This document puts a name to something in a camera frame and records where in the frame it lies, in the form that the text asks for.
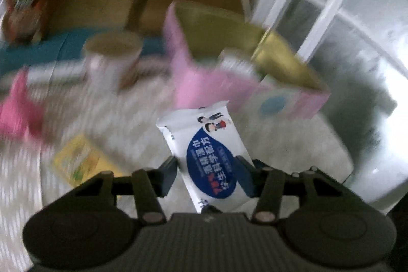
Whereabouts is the red snack bag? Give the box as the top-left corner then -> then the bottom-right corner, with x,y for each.
2,0 -> 53,45

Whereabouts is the white blue tissue packet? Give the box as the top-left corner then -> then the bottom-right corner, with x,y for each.
220,49 -> 259,81

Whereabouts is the pink tin box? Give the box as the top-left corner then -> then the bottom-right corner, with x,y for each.
162,1 -> 331,120

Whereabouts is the blue quilted mat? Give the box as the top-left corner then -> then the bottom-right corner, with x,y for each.
0,28 -> 169,75

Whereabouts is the yellow packet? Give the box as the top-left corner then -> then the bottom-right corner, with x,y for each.
51,134 -> 123,188

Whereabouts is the grey patterned tablecloth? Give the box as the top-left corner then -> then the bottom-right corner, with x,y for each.
0,68 -> 354,272

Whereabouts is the pink cloth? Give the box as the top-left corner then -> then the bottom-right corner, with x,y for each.
0,68 -> 45,143

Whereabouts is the white wet wipes packet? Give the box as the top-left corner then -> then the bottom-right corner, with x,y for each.
156,101 -> 256,214

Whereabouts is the round snack can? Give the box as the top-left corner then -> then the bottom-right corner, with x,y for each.
83,31 -> 143,92

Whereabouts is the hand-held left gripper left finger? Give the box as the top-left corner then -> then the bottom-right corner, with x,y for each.
68,156 -> 179,225

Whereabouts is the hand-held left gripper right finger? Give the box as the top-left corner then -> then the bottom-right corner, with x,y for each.
234,156 -> 362,223

